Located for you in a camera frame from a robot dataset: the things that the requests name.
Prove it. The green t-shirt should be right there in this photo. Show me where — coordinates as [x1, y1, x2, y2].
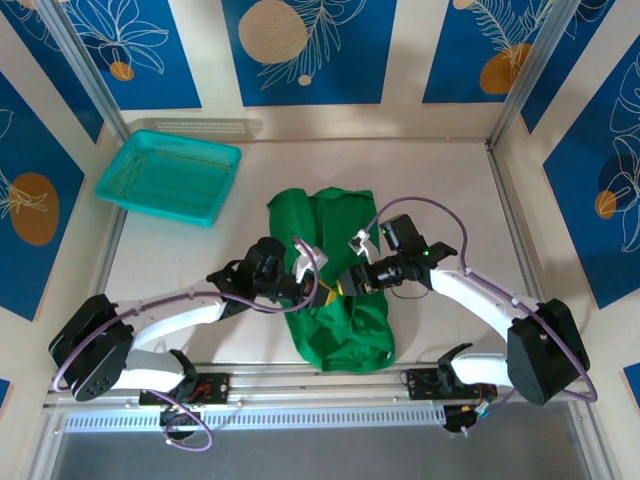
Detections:
[266, 186, 397, 374]

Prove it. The white slotted cable duct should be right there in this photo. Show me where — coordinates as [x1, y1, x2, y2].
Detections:
[64, 405, 446, 431]

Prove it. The perforated metal vent plate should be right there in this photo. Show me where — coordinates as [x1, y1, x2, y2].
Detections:
[127, 118, 264, 136]

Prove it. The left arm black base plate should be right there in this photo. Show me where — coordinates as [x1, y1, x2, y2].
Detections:
[139, 372, 231, 406]

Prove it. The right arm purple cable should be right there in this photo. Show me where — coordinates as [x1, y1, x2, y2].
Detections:
[362, 197, 599, 404]

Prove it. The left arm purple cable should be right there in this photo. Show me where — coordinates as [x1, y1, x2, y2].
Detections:
[52, 237, 321, 392]

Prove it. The grey metal sheet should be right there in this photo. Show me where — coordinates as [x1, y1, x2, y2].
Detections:
[49, 428, 589, 480]

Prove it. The aluminium frame post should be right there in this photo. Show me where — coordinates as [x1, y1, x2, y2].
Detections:
[37, 0, 134, 146]
[487, 0, 584, 151]

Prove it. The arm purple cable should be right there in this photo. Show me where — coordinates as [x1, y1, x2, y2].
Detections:
[362, 197, 599, 404]
[52, 237, 321, 392]

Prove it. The teal plastic basket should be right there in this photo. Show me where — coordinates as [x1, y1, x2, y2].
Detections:
[94, 129, 244, 230]

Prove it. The aluminium table side rail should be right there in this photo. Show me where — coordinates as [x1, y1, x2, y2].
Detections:
[484, 139, 571, 361]

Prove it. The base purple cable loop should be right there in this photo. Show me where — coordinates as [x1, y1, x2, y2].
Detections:
[149, 389, 216, 454]
[459, 387, 516, 437]

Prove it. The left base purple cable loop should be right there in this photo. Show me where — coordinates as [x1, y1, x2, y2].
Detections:
[149, 389, 216, 454]

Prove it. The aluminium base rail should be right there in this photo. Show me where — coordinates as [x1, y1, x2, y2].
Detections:
[44, 362, 594, 404]

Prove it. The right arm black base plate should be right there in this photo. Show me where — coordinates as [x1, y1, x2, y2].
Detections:
[404, 367, 496, 401]

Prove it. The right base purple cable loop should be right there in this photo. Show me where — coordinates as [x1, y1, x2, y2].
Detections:
[459, 387, 516, 437]

